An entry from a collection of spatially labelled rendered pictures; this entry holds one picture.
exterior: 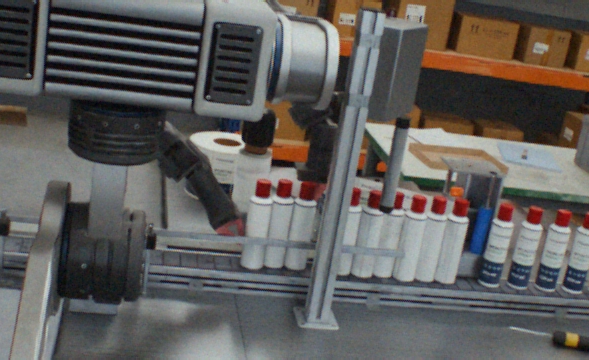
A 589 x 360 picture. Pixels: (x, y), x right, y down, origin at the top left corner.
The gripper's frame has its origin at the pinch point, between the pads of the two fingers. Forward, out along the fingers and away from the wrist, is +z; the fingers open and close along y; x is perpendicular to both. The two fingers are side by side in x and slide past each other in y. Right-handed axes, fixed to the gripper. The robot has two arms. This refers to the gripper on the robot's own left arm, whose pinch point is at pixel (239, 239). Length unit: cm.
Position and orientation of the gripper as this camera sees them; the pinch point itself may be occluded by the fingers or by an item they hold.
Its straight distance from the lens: 197.4
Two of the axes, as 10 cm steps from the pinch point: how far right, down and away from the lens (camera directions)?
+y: -2.1, -3.7, 9.1
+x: -8.7, 5.0, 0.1
